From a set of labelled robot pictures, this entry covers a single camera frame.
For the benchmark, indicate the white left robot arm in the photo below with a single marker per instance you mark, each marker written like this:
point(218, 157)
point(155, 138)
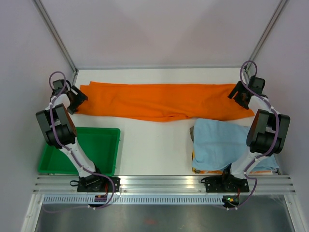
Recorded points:
point(60, 132)

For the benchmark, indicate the green plastic tray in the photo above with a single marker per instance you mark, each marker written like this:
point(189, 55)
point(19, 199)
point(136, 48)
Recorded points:
point(99, 144)

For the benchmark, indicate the aluminium frame post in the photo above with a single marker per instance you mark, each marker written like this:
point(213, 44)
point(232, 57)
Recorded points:
point(53, 31)
point(269, 28)

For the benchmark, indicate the orange trousers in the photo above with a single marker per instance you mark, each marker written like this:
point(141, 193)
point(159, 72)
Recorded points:
point(161, 102)

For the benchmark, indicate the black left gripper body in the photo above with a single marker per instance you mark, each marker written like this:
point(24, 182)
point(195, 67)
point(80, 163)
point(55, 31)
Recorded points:
point(77, 100)

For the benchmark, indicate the perforated white cable duct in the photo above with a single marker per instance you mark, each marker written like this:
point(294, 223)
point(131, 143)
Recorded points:
point(136, 199)

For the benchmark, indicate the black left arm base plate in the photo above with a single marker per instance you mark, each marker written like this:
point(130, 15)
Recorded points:
point(98, 184)

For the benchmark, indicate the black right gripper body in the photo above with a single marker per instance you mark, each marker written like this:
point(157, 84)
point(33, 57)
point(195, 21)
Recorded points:
point(242, 89)

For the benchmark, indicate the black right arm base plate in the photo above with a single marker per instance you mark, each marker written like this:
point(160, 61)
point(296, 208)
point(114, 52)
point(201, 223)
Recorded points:
point(216, 184)

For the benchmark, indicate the right aluminium frame post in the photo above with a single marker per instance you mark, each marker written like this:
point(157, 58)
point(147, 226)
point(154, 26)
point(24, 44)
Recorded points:
point(269, 28)

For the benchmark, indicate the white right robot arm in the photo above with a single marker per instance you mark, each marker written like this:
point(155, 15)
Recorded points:
point(268, 131)

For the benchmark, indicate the left aluminium frame post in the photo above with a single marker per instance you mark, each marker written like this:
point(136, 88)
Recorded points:
point(53, 31)

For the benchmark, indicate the light blue folded trousers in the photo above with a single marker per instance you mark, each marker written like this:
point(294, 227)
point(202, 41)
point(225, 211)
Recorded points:
point(216, 144)

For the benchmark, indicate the aluminium front rail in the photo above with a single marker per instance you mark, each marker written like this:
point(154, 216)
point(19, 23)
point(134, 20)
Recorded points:
point(161, 185)

